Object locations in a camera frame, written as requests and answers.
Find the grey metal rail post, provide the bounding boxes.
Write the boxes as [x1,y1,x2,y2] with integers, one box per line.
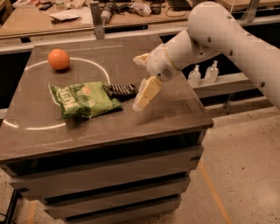
[89,1,105,39]

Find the orange fruit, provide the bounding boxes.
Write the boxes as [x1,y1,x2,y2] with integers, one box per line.
[47,49,70,70]

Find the clear sanitizer bottle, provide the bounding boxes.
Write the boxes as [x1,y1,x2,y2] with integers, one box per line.
[205,60,219,82]
[188,65,201,88]

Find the black rxbar chocolate bar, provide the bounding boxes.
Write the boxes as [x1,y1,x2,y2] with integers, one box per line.
[103,84,138,99]

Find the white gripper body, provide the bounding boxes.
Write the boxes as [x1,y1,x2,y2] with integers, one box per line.
[146,44,180,81]

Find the black keyboard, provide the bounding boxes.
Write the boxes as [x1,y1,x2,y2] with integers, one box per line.
[167,0,192,11]

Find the grey drawer cabinet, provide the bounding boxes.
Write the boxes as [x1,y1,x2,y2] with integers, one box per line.
[0,124,214,224]

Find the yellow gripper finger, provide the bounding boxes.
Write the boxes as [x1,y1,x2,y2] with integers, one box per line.
[132,76,162,112]
[133,52,150,67]

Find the green jalapeno chip bag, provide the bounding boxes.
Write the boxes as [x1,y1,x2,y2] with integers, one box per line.
[49,81,122,119]

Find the black round cup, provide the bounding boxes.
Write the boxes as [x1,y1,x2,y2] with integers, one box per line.
[150,3,162,15]

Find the left clear sanitizer bottle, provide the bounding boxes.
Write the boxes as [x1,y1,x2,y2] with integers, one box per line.
[188,65,201,88]

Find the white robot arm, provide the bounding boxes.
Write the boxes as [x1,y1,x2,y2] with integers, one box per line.
[133,2,280,111]

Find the right clear sanitizer bottle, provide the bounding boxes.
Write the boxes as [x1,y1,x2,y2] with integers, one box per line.
[205,60,219,82]

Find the white paper sheets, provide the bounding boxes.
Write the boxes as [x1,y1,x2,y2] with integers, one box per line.
[50,7,93,25]

